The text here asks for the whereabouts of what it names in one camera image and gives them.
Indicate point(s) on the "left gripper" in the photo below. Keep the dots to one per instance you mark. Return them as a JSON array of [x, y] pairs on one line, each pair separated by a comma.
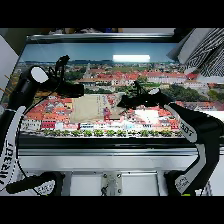
[[72, 90]]

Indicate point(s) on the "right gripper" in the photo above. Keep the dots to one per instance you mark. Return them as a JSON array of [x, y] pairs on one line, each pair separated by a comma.
[[135, 101]]

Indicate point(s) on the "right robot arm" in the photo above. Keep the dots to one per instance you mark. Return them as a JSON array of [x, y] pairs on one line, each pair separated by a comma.
[[200, 128]]

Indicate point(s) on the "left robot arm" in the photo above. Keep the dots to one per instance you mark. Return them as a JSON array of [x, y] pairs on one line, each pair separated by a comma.
[[22, 90]]

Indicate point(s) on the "grey garment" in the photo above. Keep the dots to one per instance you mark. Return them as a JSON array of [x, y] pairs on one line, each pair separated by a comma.
[[191, 43]]

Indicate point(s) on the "black and white patterned garment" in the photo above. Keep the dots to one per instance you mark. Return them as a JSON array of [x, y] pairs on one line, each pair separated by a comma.
[[210, 56]]

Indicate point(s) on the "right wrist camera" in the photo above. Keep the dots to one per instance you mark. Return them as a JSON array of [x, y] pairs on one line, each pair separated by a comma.
[[137, 87]]

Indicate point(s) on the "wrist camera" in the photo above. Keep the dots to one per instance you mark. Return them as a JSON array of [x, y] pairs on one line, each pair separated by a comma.
[[137, 87], [62, 63]]

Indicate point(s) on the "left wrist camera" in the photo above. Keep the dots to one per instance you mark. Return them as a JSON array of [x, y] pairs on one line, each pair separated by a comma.
[[62, 63]]

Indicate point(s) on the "silver frame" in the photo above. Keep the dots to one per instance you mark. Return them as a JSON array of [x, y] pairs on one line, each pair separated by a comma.
[[100, 160]]

